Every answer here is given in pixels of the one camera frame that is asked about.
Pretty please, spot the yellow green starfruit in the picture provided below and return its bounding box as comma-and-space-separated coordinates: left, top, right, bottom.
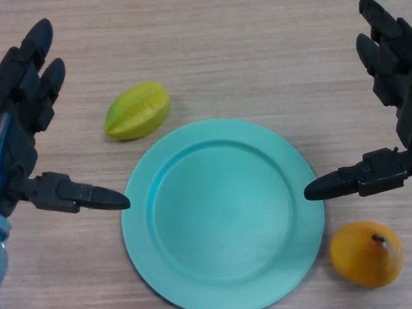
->
102, 80, 173, 142

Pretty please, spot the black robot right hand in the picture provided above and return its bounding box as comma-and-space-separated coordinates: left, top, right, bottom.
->
294, 0, 412, 202

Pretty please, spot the teal round plate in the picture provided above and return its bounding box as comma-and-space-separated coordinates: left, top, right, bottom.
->
116, 114, 328, 309

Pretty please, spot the orange yellow pear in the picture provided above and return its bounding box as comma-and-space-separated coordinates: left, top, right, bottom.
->
328, 219, 406, 290

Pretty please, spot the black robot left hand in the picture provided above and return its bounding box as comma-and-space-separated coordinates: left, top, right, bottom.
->
0, 14, 131, 219

